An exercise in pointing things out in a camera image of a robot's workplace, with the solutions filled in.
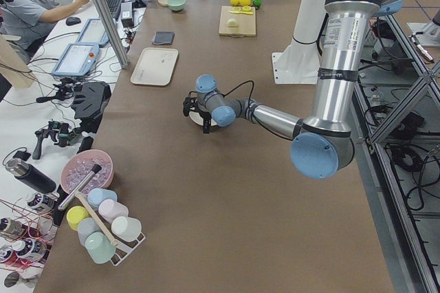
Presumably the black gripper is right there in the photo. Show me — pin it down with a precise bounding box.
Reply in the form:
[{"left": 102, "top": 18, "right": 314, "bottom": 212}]
[{"left": 197, "top": 102, "right": 215, "bottom": 134}]

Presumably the round cream plate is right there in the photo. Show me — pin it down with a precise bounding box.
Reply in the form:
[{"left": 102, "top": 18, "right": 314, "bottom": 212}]
[{"left": 189, "top": 111, "right": 217, "bottom": 127}]

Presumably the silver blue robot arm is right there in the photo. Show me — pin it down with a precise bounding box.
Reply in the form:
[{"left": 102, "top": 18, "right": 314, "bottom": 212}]
[{"left": 184, "top": 0, "right": 403, "bottom": 179}]

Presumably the cream rabbit tray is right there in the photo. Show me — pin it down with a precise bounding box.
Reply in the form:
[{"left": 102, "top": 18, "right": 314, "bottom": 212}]
[{"left": 130, "top": 47, "right": 179, "bottom": 87}]

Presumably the folded grey cloth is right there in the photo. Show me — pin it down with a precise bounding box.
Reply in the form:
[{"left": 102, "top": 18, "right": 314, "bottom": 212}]
[{"left": 152, "top": 31, "right": 175, "bottom": 45}]

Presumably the wooden cutting board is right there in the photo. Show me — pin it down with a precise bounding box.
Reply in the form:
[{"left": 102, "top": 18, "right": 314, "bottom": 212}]
[{"left": 219, "top": 6, "right": 256, "bottom": 37}]

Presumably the yellow plastic knife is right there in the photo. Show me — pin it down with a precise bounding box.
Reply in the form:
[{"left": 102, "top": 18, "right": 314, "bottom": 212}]
[{"left": 228, "top": 10, "right": 254, "bottom": 15}]

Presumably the black plastic headset shell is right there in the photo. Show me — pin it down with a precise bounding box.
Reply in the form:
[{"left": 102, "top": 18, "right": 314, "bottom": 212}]
[{"left": 71, "top": 81, "right": 111, "bottom": 133}]

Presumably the metal muddler stick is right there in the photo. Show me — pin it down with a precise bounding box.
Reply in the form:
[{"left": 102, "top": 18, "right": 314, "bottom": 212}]
[{"left": 57, "top": 164, "right": 102, "bottom": 211}]

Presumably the mint green bowl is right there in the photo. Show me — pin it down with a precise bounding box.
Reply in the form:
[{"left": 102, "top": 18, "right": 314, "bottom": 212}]
[{"left": 166, "top": 0, "right": 186, "bottom": 12}]

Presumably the yellow lemon near lime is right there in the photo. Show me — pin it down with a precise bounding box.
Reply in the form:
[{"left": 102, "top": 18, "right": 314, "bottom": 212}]
[{"left": 239, "top": 0, "right": 252, "bottom": 7}]

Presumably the pink cup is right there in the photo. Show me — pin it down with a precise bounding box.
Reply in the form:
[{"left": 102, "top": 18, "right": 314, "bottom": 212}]
[{"left": 98, "top": 199, "right": 129, "bottom": 224}]

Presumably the white cup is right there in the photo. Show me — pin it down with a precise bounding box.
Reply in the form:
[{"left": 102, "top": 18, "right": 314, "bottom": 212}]
[{"left": 111, "top": 216, "right": 142, "bottom": 242}]

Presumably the blue cup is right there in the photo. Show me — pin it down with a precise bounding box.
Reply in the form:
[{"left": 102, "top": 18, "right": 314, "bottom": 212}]
[{"left": 87, "top": 188, "right": 118, "bottom": 210}]

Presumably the pink bowl with ice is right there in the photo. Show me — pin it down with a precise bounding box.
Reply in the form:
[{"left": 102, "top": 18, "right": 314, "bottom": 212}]
[{"left": 60, "top": 149, "right": 115, "bottom": 196}]

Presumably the upper blue teach pendant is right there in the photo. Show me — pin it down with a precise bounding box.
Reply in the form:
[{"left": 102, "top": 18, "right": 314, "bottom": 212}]
[{"left": 52, "top": 43, "right": 100, "bottom": 77}]

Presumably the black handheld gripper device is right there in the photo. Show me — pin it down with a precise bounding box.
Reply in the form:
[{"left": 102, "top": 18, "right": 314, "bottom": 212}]
[{"left": 32, "top": 120, "right": 83, "bottom": 160}]

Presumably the black keyboard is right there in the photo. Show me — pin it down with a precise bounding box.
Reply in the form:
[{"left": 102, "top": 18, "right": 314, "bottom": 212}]
[{"left": 106, "top": 0, "right": 124, "bottom": 20}]

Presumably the white cup rack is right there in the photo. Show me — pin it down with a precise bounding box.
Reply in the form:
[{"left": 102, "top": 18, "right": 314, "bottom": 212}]
[{"left": 74, "top": 192, "right": 146, "bottom": 267}]

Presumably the grey cup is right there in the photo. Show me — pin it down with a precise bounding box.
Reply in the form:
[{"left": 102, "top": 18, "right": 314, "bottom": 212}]
[{"left": 77, "top": 217, "right": 101, "bottom": 247}]

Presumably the yellow cup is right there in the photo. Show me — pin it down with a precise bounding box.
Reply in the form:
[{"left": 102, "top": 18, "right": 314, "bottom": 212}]
[{"left": 66, "top": 206, "right": 90, "bottom": 231}]

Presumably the mint green cup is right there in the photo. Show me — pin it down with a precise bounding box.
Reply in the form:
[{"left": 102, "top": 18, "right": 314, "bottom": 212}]
[{"left": 85, "top": 232, "right": 116, "bottom": 264}]

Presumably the black computer mouse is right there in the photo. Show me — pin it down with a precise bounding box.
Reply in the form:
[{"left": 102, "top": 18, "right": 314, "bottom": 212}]
[{"left": 65, "top": 17, "right": 81, "bottom": 26}]

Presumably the black thermos bottle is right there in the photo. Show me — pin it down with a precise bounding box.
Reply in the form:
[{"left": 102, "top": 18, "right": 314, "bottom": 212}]
[{"left": 5, "top": 158, "right": 56, "bottom": 194}]

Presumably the seated person grey shirt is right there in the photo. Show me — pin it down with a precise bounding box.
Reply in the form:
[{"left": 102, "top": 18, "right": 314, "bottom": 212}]
[{"left": 1, "top": 0, "right": 90, "bottom": 56}]

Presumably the aluminium frame post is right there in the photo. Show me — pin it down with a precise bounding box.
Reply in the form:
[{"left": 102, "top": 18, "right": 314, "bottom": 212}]
[{"left": 93, "top": 0, "right": 129, "bottom": 69}]

